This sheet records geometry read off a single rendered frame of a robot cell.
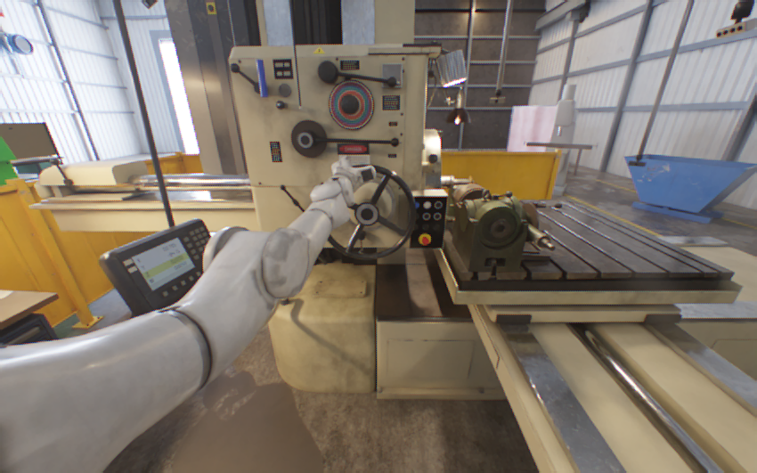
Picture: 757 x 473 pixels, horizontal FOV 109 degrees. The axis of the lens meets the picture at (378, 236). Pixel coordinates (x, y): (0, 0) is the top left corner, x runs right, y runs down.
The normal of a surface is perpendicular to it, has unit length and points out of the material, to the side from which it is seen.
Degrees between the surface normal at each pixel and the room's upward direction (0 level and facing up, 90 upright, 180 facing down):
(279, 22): 90
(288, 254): 78
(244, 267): 24
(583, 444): 0
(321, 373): 90
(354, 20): 90
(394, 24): 90
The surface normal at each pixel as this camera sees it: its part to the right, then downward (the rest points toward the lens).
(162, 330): 0.58, -0.80
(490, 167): -0.02, 0.39
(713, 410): 0.00, -0.92
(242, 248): -0.10, -0.73
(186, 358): 0.97, -0.18
